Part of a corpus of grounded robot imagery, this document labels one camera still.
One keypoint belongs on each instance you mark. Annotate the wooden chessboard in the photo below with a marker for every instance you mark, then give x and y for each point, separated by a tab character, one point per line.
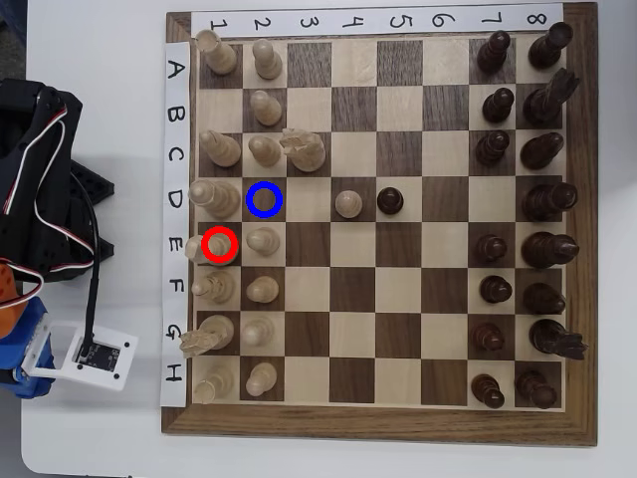
353	423

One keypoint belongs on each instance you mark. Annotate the dark wooden rook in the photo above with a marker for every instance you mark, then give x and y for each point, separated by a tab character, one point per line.
535	388
547	47

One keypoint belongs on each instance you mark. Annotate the white camera mount with board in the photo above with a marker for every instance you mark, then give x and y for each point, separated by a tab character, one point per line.
127	358

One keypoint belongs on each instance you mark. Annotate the dark wooden knight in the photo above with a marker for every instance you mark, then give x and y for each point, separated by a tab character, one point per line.
545	102
550	336

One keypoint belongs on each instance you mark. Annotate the dark wooden king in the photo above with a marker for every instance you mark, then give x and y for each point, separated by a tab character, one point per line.
547	250

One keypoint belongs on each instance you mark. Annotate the dark wooden queen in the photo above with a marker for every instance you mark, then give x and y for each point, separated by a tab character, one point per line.
547	201

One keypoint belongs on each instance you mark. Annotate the light wooden knight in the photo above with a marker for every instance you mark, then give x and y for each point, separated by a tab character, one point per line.
214	331
308	154

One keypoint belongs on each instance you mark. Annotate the white number label strip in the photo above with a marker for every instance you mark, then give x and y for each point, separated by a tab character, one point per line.
370	22

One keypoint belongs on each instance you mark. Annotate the light wooden king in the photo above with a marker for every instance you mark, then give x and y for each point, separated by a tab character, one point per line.
219	245

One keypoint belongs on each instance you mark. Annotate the white letter label strip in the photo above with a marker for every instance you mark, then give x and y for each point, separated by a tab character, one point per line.
175	92

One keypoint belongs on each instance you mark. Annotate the light wooden queen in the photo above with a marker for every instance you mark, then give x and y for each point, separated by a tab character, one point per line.
221	199

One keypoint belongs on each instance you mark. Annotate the dark wooden bishop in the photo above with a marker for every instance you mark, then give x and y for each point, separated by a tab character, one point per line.
542	299
540	152

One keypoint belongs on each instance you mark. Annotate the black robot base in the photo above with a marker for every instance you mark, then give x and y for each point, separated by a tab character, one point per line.
105	189

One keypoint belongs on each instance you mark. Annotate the light wooden pawn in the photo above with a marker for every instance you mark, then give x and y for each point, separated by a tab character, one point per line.
263	289
268	110
261	378
348	203
265	152
256	331
263	241
269	65

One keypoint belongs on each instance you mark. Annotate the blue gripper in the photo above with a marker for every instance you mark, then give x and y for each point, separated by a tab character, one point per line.
15	349

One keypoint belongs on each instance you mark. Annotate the dark wooden pawn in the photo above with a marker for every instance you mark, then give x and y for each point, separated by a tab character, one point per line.
492	52
390	200
491	148
497	107
495	290
487	336
490	248
487	390

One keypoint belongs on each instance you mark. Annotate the black and orange robot arm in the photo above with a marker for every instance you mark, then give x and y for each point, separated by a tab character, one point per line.
50	234

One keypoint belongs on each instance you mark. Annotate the light wooden rook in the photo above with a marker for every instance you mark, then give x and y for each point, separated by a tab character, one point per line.
221	60
214	383

